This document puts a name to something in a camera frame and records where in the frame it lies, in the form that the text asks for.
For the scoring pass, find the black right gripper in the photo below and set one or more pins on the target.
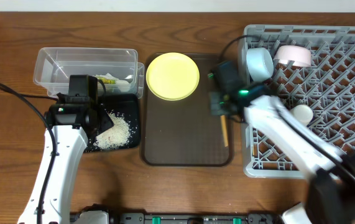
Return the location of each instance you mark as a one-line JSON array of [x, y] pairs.
[[214, 99]]

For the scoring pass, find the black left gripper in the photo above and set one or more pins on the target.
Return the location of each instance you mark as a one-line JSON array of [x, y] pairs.
[[103, 121]]

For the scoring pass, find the green orange snack wrapper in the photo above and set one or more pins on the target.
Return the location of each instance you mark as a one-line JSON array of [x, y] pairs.
[[107, 78]]

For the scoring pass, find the light blue bowl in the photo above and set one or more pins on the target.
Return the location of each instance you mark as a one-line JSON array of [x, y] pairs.
[[259, 64]]

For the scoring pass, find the pile of rice grains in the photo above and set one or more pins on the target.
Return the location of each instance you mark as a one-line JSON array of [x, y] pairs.
[[115, 137]]

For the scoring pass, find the white cup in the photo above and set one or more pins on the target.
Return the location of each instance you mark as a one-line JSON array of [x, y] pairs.
[[302, 113]]

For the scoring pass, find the white bowl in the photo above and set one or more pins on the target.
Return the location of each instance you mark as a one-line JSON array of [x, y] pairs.
[[300, 56]]

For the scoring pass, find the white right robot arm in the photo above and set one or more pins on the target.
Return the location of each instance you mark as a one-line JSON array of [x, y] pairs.
[[330, 173]]

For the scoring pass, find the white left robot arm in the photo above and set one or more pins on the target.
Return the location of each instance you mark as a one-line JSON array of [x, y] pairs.
[[50, 200]]

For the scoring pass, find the black waste tray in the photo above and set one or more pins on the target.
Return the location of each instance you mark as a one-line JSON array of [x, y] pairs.
[[126, 105]]

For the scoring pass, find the clear plastic waste bin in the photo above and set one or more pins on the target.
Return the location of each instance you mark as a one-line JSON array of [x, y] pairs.
[[55, 65]]

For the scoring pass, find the grey dishwasher rack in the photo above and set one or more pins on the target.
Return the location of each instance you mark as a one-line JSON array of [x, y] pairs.
[[327, 86]]

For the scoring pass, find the dark brown serving tray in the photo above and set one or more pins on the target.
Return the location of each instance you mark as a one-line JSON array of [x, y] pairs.
[[184, 132]]

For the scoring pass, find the yellow plate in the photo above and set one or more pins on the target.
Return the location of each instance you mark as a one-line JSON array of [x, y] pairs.
[[172, 76]]

